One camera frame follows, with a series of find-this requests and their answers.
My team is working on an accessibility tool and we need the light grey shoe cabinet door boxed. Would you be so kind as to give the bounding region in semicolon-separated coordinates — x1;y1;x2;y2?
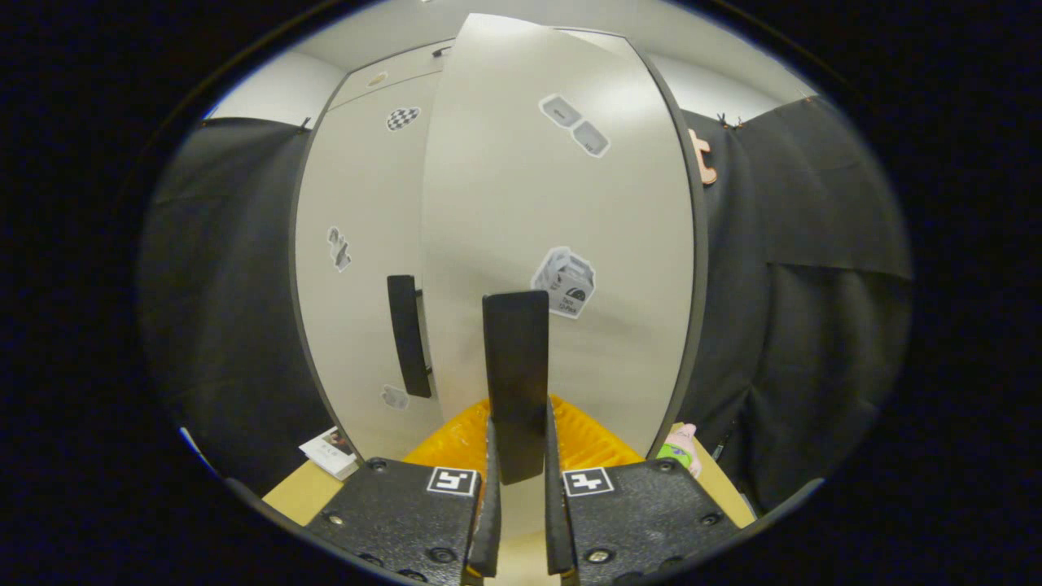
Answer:
293;69;444;461
419;12;707;538

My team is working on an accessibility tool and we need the grey double-door shoe cabinet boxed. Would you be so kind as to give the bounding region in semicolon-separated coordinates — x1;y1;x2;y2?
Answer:
289;12;709;538

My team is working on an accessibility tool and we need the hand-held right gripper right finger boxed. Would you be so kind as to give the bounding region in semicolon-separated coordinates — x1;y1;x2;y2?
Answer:
544;397;743;586

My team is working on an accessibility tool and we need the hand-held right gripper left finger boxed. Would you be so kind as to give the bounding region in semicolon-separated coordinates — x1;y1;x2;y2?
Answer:
305;397;503;586

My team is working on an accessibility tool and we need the small white booklet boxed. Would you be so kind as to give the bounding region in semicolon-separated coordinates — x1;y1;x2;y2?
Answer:
298;426;361;481

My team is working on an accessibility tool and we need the light grey cabinet drawer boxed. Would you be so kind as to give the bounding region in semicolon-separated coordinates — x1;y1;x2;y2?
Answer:
330;37;457;111

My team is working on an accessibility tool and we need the green pink plush toy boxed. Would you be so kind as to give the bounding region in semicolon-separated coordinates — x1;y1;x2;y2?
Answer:
655;423;703;479

